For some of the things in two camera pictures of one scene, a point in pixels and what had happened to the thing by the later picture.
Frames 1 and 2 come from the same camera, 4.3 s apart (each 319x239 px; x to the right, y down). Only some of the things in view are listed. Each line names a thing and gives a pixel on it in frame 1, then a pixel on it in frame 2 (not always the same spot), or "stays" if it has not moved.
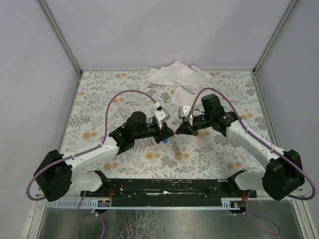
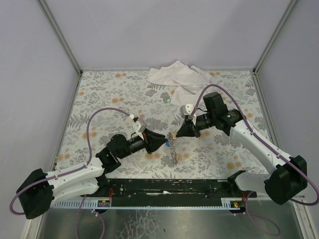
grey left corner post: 59,35 stays
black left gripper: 161,133 → 148,141
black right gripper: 190,126 stays
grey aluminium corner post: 288,10 stays
